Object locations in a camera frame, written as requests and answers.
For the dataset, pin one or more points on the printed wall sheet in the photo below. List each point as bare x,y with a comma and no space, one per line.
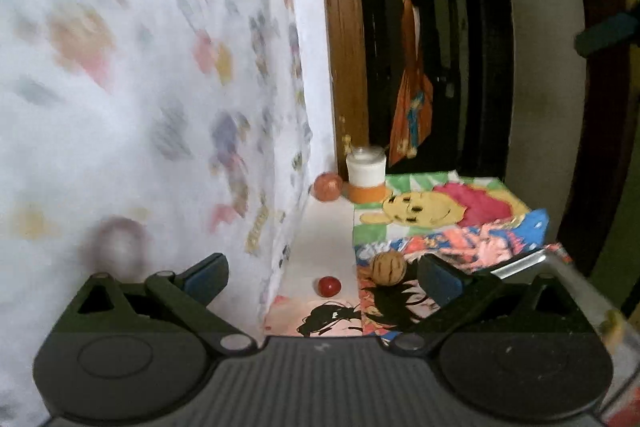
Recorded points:
150,82

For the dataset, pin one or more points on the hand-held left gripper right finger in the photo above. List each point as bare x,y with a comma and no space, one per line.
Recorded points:
440,282

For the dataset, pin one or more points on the light wooden door frame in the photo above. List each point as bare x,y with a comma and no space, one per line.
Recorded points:
345,32

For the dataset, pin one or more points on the small striped yellow melon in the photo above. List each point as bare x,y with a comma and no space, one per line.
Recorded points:
387,267

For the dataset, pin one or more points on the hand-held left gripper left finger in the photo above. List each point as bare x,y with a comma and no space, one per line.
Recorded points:
205,279

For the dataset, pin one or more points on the red cherry tomato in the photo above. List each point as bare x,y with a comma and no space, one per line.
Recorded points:
329,286

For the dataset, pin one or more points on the orange hanging figure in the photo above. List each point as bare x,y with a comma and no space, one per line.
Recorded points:
412,82

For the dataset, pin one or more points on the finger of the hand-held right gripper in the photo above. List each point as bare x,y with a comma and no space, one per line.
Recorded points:
607,34

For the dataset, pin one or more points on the white and orange jar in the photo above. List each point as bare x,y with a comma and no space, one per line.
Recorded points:
366,172

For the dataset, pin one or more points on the colourful cartoon printed cloth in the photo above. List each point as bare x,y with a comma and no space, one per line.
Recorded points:
450,212

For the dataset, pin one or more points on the red apple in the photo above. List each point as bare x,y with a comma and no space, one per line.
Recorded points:
327,187

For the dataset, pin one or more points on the metal tray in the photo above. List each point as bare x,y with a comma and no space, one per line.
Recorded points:
620,357

